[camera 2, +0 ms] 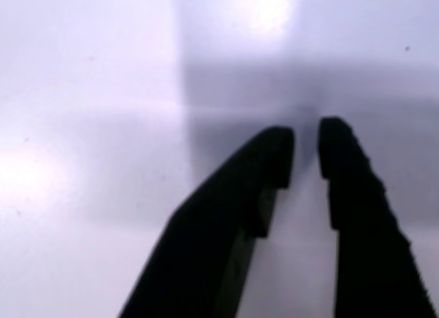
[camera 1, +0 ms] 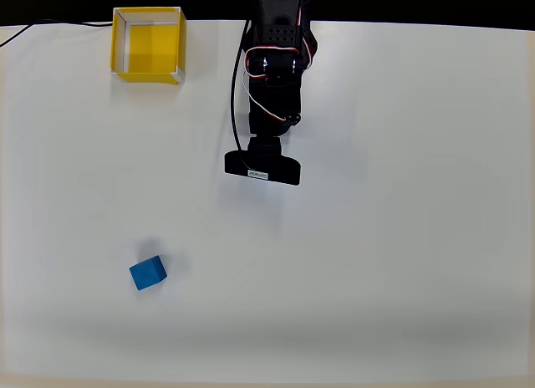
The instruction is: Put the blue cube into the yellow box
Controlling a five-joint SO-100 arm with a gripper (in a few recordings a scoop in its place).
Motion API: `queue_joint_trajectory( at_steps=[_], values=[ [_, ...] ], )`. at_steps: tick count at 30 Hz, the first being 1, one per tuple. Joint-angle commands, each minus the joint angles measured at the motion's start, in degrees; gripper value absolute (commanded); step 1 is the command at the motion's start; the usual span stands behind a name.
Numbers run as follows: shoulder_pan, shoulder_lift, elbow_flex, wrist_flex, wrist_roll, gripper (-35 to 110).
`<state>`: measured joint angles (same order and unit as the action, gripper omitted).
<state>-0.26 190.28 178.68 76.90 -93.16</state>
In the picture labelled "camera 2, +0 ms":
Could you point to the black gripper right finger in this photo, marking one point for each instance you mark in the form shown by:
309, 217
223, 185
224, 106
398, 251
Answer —
363, 246

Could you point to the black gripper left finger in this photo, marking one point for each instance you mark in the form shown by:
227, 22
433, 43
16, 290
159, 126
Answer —
212, 229

